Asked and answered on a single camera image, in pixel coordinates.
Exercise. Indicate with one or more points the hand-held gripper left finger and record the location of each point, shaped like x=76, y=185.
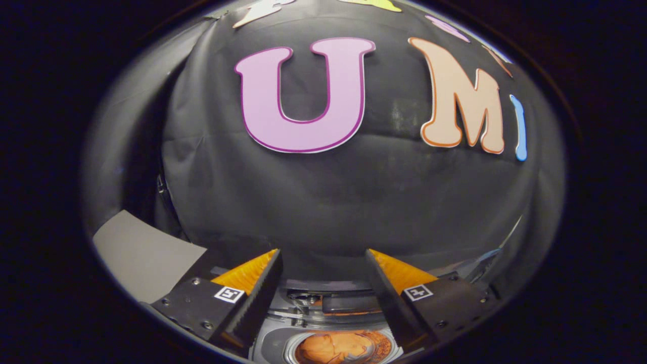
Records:
x=255, y=308

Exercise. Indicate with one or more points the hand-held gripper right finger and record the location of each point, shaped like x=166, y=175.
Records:
x=391, y=308

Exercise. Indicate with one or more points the grey washing machine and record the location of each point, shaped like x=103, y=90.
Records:
x=273, y=349

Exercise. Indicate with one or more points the orange polo shirt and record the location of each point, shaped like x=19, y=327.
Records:
x=343, y=349

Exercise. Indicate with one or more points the black backdrop cloth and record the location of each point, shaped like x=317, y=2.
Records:
x=328, y=202

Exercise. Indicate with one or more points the black and cream cabinet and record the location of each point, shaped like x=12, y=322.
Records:
x=141, y=258

